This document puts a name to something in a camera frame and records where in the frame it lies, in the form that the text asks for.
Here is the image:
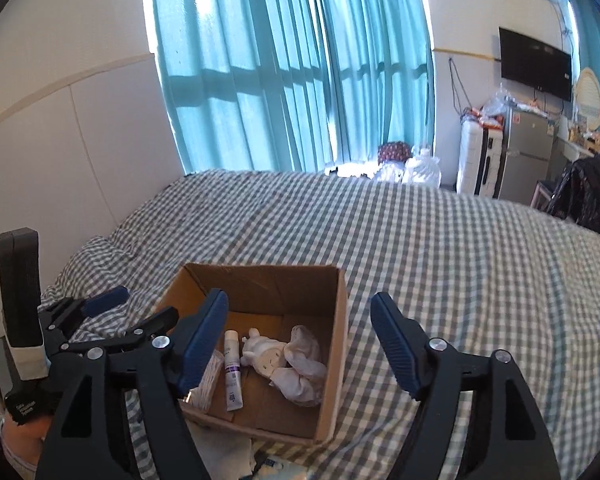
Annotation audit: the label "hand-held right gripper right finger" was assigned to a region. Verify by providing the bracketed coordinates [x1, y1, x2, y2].
[370, 291, 562, 480]

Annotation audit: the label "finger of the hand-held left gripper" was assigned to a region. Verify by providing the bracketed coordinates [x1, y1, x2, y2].
[47, 307, 180, 357]
[39, 286, 130, 333]

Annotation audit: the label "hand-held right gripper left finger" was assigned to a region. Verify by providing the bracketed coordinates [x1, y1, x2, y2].
[35, 288, 230, 480]

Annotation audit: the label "brown cardboard box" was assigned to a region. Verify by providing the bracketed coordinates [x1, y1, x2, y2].
[152, 261, 350, 445]

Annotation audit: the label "person's left hand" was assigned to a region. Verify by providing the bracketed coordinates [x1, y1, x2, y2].
[2, 416, 51, 448]

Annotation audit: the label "clear cotton swab container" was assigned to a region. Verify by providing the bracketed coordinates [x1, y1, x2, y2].
[179, 349, 227, 414]

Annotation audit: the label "white purple tube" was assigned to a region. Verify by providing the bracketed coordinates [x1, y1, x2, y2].
[223, 330, 244, 413]

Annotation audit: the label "white plush doll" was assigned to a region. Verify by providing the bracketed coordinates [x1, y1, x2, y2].
[240, 327, 290, 377]

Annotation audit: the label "grey white checked bed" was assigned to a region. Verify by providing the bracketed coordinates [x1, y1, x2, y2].
[45, 169, 600, 480]

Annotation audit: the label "white crumpled cloth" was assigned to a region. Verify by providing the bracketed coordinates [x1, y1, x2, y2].
[270, 324, 329, 407]

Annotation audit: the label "blue white packet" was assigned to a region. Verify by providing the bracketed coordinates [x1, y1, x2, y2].
[251, 451, 308, 480]

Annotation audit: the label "white plastic bags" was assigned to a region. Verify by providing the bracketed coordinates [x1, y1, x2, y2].
[401, 144, 442, 189]

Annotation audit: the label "dark red patterned bag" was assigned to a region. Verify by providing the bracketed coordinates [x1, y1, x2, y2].
[377, 141, 412, 167]

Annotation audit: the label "white suitcase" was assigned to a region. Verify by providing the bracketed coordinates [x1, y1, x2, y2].
[456, 119, 507, 199]

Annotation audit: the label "pink stool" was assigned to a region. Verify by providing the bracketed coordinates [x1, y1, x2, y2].
[530, 180, 557, 211]

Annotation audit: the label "grey refrigerator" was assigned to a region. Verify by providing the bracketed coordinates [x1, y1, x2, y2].
[497, 107, 557, 204]

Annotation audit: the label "red white snack packets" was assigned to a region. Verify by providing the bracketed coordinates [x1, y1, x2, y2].
[461, 106, 505, 130]

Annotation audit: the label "black clothes pile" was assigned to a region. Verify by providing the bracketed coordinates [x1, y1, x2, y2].
[549, 152, 600, 237]

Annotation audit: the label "clear plastic bag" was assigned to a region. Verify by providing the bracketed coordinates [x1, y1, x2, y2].
[480, 84, 520, 119]

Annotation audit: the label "teal window curtain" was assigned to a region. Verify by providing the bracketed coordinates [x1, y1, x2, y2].
[147, 0, 340, 177]
[315, 0, 437, 167]

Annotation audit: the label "wooden desk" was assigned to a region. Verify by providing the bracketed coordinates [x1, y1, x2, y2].
[555, 127, 600, 158]

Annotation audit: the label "narrow teal curtain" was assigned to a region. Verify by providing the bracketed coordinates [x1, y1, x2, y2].
[555, 0, 597, 121]

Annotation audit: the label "black wall television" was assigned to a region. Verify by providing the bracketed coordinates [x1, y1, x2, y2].
[498, 26, 574, 102]

